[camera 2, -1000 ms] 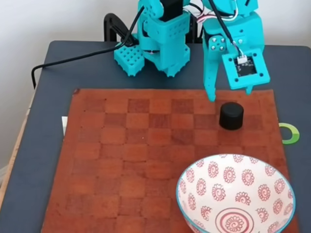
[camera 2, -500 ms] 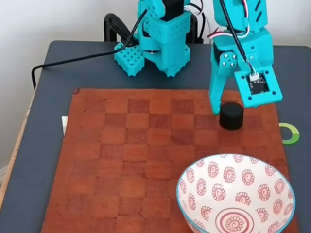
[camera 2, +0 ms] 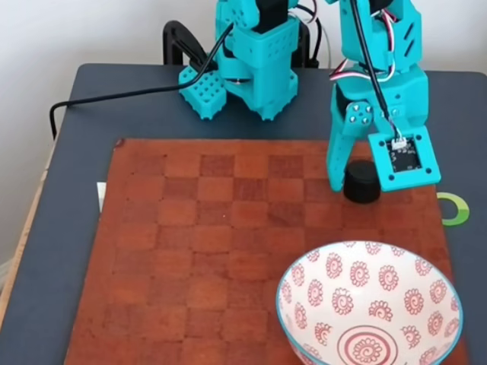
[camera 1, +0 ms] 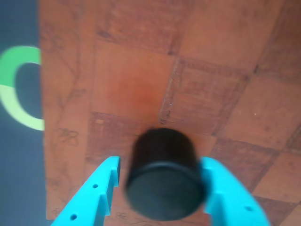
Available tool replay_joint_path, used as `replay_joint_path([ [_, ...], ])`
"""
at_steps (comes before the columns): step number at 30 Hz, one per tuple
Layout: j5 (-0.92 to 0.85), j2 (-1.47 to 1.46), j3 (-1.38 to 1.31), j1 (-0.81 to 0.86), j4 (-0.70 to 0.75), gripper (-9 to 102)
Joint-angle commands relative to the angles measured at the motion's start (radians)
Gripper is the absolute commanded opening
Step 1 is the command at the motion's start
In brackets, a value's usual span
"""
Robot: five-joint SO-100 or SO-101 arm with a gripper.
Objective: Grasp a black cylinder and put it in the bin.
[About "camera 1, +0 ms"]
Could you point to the black cylinder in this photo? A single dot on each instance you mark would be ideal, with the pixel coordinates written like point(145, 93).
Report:
point(164, 188)

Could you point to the brown leather chessboard mat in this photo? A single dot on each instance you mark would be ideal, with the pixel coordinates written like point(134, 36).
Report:
point(211, 94)

